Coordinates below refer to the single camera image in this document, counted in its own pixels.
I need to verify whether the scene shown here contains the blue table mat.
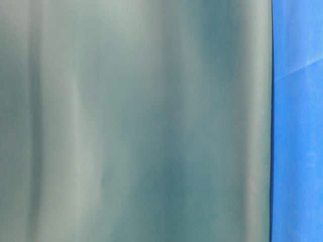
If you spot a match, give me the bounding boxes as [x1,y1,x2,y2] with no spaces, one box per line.
[272,1,322,241]

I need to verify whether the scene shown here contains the blurry grey-green foreground panel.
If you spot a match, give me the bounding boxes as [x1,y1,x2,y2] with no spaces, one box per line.
[1,1,272,241]

